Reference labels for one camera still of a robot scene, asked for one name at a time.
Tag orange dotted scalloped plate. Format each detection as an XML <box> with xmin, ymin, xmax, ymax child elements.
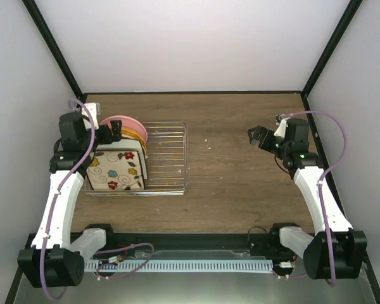
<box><xmin>121</xmin><ymin>128</ymin><xmax>147</xmax><ymax>151</ymax></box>

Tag plain white square plate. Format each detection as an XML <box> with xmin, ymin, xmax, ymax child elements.
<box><xmin>92</xmin><ymin>139</ymin><xmax>148</xmax><ymax>184</ymax></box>

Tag floral square plate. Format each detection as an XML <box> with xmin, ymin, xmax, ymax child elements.
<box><xmin>87</xmin><ymin>151</ymin><xmax>145</xmax><ymax>191</ymax></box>

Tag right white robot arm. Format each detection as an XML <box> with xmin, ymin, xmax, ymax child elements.
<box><xmin>248</xmin><ymin>117</ymin><xmax>367</xmax><ymax>284</ymax></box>

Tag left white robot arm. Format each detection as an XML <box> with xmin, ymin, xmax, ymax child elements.
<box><xmin>17</xmin><ymin>111</ymin><xmax>117</xmax><ymax>288</ymax></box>

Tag pink round plate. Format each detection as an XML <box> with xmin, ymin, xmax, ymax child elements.
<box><xmin>101</xmin><ymin>115</ymin><xmax>148</xmax><ymax>142</ymax></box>

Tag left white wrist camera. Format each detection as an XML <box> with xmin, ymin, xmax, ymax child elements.
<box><xmin>81</xmin><ymin>103</ymin><xmax>100</xmax><ymax>130</ymax></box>

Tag chrome wire dish rack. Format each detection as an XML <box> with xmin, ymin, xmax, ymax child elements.
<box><xmin>82</xmin><ymin>122</ymin><xmax>187</xmax><ymax>196</ymax></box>

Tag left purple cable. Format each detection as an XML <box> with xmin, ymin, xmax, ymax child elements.
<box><xmin>39</xmin><ymin>98</ymin><xmax>98</xmax><ymax>301</ymax></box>

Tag purple cable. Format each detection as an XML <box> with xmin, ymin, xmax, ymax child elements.
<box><xmin>39</xmin><ymin>98</ymin><xmax>98</xmax><ymax>301</ymax></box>
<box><xmin>277</xmin><ymin>110</ymin><xmax>348</xmax><ymax>288</ymax></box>

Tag black enclosure frame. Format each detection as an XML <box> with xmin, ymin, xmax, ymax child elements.
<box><xmin>6</xmin><ymin>1</ymin><xmax>380</xmax><ymax>303</ymax></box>

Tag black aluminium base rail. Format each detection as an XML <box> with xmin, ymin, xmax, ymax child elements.
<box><xmin>102</xmin><ymin>232</ymin><xmax>296</xmax><ymax>259</ymax></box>

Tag white slotted cable duct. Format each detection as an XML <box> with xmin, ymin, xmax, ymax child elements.
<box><xmin>84</xmin><ymin>260</ymin><xmax>273</xmax><ymax>274</ymax></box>

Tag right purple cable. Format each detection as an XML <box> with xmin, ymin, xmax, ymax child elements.
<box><xmin>277</xmin><ymin>110</ymin><xmax>348</xmax><ymax>288</ymax></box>

